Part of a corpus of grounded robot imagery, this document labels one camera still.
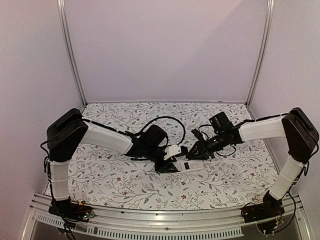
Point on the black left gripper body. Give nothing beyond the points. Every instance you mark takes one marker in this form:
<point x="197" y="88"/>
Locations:
<point x="158" y="166"/>

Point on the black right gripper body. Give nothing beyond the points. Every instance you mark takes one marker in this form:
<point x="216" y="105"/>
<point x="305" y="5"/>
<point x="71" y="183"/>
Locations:
<point x="204" y="146"/>

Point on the white red remote control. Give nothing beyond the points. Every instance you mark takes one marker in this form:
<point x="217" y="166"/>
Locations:
<point x="189" y="166"/>

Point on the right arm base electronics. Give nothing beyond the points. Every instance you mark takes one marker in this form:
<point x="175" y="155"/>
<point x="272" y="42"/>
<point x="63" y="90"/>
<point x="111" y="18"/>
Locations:
<point x="270" y="211"/>

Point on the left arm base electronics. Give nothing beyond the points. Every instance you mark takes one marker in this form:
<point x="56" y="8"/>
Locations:
<point x="71" y="213"/>

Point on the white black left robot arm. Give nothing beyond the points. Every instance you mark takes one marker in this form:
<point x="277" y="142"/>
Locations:
<point x="72" y="130"/>

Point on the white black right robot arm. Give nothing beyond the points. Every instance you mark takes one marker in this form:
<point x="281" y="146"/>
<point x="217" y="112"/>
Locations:
<point x="291" y="132"/>

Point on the floral patterned table mat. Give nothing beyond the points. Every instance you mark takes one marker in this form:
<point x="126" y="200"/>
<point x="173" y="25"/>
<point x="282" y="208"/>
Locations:
<point x="236" y="176"/>

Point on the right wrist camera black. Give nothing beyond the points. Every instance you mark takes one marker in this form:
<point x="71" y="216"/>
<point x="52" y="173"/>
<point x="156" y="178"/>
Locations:
<point x="200" y="135"/>

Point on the aluminium front rail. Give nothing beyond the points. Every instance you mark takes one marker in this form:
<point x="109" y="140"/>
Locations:
<point x="112" y="223"/>

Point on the aluminium right frame post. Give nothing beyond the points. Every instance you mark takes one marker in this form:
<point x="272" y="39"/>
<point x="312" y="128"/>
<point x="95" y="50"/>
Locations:
<point x="262" y="51"/>

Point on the aluminium frame post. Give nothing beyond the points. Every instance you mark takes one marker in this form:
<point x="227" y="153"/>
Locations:
<point x="262" y="51"/>
<point x="61" y="6"/>

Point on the aluminium left frame post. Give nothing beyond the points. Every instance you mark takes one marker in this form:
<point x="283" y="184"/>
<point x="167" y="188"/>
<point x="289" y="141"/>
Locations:
<point x="61" y="6"/>

